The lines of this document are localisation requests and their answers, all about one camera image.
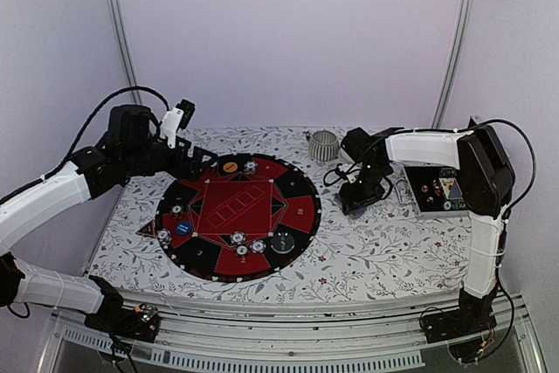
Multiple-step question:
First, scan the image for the blue small blind button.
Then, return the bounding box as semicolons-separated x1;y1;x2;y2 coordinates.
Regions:
175;222;192;237

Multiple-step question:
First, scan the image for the aluminium frame post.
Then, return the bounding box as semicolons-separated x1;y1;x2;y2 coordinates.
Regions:
107;0;137;86
431;0;473;128

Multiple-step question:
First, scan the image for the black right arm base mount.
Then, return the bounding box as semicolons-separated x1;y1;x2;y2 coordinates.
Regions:
418;302;515;366

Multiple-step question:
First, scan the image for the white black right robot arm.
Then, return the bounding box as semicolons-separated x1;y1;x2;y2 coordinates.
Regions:
336;119;520;335

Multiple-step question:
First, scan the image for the left aluminium frame post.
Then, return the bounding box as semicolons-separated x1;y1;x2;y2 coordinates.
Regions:
107;0;137;86

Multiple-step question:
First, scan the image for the right aluminium frame post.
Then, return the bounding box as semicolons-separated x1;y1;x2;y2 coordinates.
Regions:
431;0;473;128

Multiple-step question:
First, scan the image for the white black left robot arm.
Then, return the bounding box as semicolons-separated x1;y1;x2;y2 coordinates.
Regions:
1;100;217;342

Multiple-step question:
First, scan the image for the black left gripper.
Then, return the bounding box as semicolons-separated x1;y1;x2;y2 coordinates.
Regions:
123;136;219;181

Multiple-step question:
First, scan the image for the boxed playing card deck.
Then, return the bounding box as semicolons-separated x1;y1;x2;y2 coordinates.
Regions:
438;177;462;200

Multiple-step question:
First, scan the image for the aluminium poker chip case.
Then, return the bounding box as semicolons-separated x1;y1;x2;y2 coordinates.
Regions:
392;114;510;220

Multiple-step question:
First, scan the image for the orange big blind button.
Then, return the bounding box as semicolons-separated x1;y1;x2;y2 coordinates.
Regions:
222;162;238;173

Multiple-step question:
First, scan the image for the round red black poker mat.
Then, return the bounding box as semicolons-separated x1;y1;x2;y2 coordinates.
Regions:
141;154;321;283

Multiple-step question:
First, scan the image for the aluminium front rail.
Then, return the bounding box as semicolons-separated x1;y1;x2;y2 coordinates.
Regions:
38;293;548;372

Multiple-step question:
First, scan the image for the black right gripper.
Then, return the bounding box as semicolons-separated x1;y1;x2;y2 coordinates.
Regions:
340;162;389;215

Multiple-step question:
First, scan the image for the striped grey ceramic mug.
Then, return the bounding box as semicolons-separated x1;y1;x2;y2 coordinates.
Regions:
305;130;340;162

